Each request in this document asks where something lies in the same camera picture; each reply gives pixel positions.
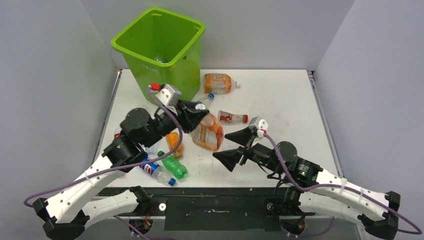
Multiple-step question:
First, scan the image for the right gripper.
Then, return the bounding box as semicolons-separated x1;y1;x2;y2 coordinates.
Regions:
212;126;284;175

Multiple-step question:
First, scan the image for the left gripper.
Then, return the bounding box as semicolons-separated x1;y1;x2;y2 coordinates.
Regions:
141;98;207;148

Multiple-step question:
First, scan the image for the crushed orange label bottle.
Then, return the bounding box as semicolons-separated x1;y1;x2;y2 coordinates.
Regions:
190;113;224;152

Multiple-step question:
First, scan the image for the small orange juice bottle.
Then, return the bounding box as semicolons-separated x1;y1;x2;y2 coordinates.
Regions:
165;132;184;159

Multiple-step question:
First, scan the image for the red cap tea bottle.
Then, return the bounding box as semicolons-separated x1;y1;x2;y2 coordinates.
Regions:
218;110;249;125

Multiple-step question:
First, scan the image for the green plastic bottle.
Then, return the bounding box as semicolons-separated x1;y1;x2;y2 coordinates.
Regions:
161;154;188;180

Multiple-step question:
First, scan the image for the Pepsi bottle blue label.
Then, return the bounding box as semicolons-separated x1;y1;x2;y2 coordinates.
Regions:
154;54;168;64

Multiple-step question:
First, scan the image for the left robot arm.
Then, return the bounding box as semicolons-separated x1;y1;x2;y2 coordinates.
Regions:
33;100;209;240

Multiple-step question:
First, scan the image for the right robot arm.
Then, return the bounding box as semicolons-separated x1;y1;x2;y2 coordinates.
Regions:
212;127;401;240

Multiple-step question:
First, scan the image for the green plastic bin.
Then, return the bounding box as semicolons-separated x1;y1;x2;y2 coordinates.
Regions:
110;7;206;101

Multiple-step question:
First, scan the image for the large orange label bottle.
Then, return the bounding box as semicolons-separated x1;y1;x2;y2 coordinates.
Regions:
203;73;241;95

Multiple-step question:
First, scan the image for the Pepsi bottle blue cap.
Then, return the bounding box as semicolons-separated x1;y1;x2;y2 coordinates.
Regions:
140;162;177;187

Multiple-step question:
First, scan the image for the red label Nongfu bottle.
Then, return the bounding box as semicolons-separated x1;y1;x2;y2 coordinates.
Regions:
113;127;122;139

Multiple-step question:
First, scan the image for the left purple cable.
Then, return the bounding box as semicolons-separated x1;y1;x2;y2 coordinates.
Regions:
23;86;184;208

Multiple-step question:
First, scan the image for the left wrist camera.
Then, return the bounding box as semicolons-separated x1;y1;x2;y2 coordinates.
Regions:
148;83;182;107

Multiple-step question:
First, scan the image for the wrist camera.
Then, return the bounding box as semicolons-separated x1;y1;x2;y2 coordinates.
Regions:
148;83;182;107
248;116;269;139

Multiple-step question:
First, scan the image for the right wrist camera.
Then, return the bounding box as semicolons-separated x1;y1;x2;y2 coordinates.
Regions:
248;116;269;139

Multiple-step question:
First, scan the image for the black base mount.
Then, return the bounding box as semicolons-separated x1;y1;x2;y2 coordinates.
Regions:
123;187;305;232

